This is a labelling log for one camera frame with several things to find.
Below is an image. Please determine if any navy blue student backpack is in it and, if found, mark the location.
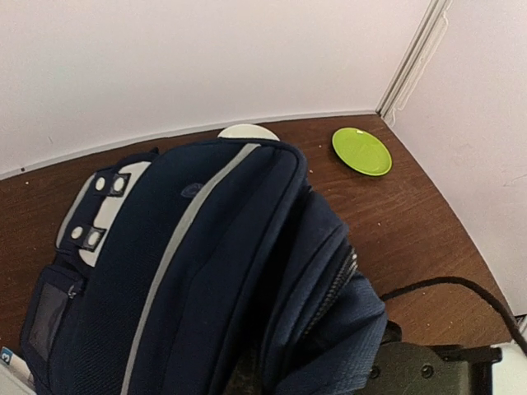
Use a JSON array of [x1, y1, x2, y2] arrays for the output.
[[21, 138, 387, 394]]

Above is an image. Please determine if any white ceramic bowl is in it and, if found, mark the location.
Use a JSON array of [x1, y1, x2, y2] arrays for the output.
[[217, 123, 279, 141]]

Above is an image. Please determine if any right aluminium frame post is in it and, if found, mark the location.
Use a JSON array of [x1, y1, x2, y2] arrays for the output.
[[375, 0, 452, 127]]

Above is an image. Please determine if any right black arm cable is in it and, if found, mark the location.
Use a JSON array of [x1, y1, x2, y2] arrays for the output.
[[378, 277, 527, 351]]

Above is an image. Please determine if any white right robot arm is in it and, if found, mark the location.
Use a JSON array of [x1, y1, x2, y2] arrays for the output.
[[358, 322, 526, 395]]

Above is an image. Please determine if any green plate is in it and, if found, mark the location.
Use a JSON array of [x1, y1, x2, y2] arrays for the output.
[[331, 128, 393, 177]]

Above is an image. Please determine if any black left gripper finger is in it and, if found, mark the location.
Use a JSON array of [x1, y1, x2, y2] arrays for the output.
[[224, 342, 263, 395]]

